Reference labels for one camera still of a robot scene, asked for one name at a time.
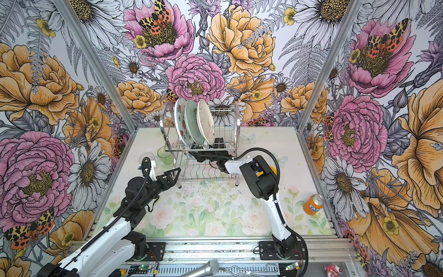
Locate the cream floral plate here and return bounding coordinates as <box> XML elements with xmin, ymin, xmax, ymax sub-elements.
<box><xmin>197</xmin><ymin>99</ymin><xmax>215</xmax><ymax>145</ymax></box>

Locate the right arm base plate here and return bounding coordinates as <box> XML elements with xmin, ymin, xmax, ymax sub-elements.
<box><xmin>258</xmin><ymin>241</ymin><xmax>308</xmax><ymax>260</ymax></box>

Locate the pale green plate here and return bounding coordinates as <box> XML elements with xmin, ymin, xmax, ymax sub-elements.
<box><xmin>185</xmin><ymin>100</ymin><xmax>205</xmax><ymax>145</ymax></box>

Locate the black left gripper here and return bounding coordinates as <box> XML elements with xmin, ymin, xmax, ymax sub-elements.
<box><xmin>140</xmin><ymin>168</ymin><xmax>182</xmax><ymax>206</ymax></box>

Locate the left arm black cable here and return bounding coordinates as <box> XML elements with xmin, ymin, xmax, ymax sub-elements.
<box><xmin>62</xmin><ymin>156</ymin><xmax>153</xmax><ymax>271</ymax></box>

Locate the green plastic tumbler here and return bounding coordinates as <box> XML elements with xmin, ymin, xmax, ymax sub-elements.
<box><xmin>157</xmin><ymin>147</ymin><xmax>174</xmax><ymax>165</ymax></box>

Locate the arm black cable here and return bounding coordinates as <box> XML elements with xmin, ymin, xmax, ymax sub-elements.
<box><xmin>232</xmin><ymin>147</ymin><xmax>309</xmax><ymax>277</ymax></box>
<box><xmin>62</xmin><ymin>156</ymin><xmax>153</xmax><ymax>271</ymax></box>

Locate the pink toy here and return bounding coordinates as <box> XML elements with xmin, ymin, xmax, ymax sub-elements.
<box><xmin>324</xmin><ymin>265</ymin><xmax>343</xmax><ymax>277</ymax></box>

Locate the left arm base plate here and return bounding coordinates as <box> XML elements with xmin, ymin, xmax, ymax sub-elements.
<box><xmin>134</xmin><ymin>242</ymin><xmax>166</xmax><ymax>262</ymax></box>

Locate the yellow plastic bowl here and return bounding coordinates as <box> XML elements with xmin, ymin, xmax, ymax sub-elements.
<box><xmin>270</xmin><ymin>166</ymin><xmax>278</xmax><ymax>175</ymax></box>

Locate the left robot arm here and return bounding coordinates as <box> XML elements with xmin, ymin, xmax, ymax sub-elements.
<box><xmin>37</xmin><ymin>168</ymin><xmax>181</xmax><ymax>277</ymax></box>

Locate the steel two-tier dish rack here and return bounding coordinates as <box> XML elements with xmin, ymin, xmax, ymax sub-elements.
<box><xmin>160</xmin><ymin>98</ymin><xmax>241</xmax><ymax>185</ymax></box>

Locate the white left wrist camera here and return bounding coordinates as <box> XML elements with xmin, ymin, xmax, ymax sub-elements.
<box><xmin>138</xmin><ymin>164</ymin><xmax>156</xmax><ymax>181</ymax></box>

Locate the white plate red pattern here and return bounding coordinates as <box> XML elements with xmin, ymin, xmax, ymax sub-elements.
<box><xmin>174</xmin><ymin>98</ymin><xmax>193</xmax><ymax>146</ymax></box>

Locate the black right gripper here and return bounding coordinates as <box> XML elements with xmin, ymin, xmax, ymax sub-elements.
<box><xmin>188</xmin><ymin>145</ymin><xmax>219</xmax><ymax>162</ymax></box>

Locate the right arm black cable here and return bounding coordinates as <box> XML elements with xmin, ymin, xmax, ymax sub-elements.
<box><xmin>232</xmin><ymin>147</ymin><xmax>309</xmax><ymax>277</ymax></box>

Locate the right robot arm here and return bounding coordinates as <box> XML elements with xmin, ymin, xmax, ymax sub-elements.
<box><xmin>189</xmin><ymin>146</ymin><xmax>298</xmax><ymax>259</ymax></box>

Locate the silver microphone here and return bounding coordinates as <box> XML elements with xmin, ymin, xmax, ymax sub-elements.
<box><xmin>182</xmin><ymin>260</ymin><xmax>220</xmax><ymax>277</ymax></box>

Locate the orange soda can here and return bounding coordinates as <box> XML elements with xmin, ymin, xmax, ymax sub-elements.
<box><xmin>303</xmin><ymin>194</ymin><xmax>325</xmax><ymax>215</ymax></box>

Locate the clear plastic tumbler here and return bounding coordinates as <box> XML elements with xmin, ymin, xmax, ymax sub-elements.
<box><xmin>138</xmin><ymin>152</ymin><xmax>158</xmax><ymax>170</ymax></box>

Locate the green circuit board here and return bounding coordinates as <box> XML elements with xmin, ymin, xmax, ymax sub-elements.
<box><xmin>128</xmin><ymin>264</ymin><xmax>154</xmax><ymax>275</ymax></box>

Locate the yellow black handle tool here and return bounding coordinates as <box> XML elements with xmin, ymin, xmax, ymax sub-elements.
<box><xmin>108</xmin><ymin>268</ymin><xmax>126</xmax><ymax>277</ymax></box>

